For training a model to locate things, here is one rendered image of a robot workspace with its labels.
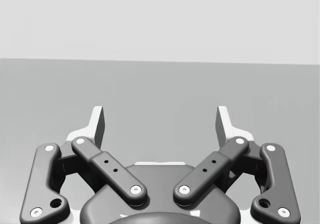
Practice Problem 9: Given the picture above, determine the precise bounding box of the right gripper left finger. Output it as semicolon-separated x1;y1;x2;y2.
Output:
19;105;148;224

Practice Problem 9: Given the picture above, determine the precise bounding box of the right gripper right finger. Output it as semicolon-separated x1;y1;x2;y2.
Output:
172;105;302;224

